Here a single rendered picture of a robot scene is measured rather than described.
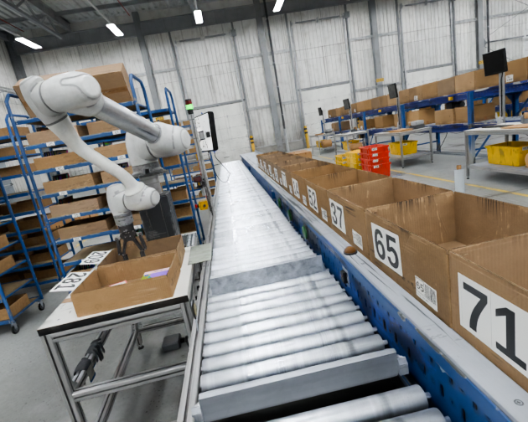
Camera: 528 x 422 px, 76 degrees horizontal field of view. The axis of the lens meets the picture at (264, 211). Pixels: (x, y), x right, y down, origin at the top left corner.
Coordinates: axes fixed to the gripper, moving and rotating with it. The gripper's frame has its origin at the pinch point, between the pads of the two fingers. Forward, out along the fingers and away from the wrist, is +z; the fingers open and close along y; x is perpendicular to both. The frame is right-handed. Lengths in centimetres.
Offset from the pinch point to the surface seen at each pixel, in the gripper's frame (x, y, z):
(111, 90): 126, -18, -107
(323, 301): -79, 78, 5
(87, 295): -48.2, -7.2, -4.2
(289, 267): -55, 72, 0
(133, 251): 10.2, -2.5, -2.1
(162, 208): 21.3, 16.4, -21.3
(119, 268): -20.5, -2.1, -3.8
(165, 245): 10.2, 15.1, -1.5
